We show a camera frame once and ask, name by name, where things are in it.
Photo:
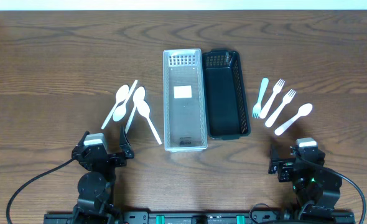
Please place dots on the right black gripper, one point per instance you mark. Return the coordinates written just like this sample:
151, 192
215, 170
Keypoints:
283, 168

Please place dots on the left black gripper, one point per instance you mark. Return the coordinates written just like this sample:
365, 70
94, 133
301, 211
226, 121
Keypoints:
107, 158

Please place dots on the pale green plastic fork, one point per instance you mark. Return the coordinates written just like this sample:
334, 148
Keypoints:
262, 90

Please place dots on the short white plastic spoon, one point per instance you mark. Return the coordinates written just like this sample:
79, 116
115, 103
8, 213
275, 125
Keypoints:
303, 110

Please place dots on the white plastic fork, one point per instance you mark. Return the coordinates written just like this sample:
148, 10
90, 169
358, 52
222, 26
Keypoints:
276, 89
285, 100

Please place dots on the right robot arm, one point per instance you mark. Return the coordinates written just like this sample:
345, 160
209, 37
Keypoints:
317, 191

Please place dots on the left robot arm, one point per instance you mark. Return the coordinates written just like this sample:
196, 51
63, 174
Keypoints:
95, 188

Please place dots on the white plastic spoon bowl down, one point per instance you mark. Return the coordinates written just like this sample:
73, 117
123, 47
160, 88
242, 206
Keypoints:
120, 111

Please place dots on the white plastic spoon near basket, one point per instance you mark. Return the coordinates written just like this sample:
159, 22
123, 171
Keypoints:
144, 110

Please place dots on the white plastic spoon far left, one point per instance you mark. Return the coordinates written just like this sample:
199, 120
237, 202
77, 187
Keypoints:
120, 96

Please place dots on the dark green plastic basket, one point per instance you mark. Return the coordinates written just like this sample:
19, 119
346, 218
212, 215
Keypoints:
225, 96

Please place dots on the clear plastic basket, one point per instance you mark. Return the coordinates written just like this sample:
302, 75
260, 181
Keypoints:
185, 120

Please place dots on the white label in basket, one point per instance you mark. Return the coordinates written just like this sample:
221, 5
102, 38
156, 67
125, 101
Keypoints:
182, 92

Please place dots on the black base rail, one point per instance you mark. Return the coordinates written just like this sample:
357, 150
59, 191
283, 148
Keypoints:
143, 217

